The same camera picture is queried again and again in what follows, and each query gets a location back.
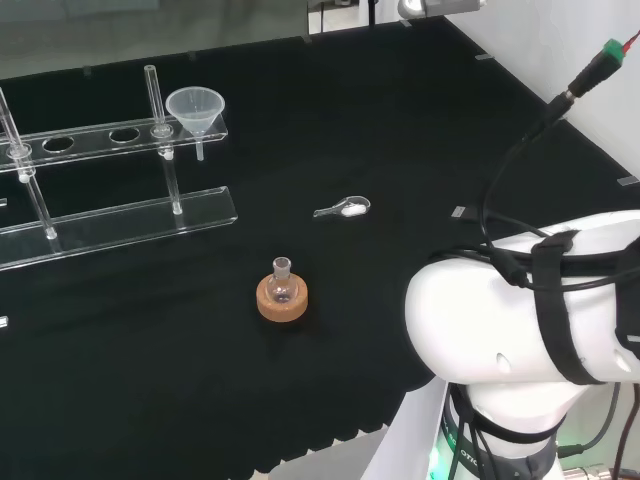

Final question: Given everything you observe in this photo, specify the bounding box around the clear plastic funnel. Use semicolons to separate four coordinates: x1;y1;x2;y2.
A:
165;86;227;162

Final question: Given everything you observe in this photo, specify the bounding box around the clear acrylic funnel stand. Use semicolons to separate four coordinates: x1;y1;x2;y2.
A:
0;64;240;274

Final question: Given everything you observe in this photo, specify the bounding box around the small round-bottom glass flask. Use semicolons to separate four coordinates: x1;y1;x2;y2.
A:
265;256;300;305

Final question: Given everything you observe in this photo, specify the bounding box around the black cloth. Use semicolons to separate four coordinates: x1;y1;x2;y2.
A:
0;13;640;476

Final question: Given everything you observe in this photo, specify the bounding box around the pale board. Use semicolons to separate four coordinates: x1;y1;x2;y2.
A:
362;382;451;480

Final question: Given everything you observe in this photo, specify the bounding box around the grey metal fixture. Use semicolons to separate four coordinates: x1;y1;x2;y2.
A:
397;0;489;19

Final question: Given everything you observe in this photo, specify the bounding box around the brown cork ring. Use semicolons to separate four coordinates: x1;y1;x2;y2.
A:
256;273;310;324

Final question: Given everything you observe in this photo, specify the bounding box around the black cable with green connector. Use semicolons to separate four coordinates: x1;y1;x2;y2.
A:
477;38;629;289

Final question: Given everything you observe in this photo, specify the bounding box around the grey cable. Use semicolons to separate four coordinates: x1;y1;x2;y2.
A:
558;384;622;457

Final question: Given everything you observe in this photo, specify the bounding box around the dark red cable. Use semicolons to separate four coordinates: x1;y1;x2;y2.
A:
613;383;637;480

